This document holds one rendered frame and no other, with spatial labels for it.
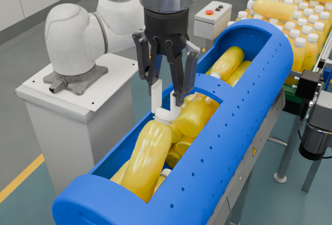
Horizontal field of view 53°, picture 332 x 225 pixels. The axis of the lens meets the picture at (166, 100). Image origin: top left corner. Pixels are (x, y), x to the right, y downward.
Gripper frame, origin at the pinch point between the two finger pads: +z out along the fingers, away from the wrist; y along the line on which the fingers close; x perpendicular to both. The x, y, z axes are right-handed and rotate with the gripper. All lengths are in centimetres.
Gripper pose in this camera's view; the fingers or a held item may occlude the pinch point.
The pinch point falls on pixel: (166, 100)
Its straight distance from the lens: 67.5
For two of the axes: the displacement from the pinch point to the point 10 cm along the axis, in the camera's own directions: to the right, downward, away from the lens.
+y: 8.6, 3.3, -4.0
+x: 5.2, -5.4, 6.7
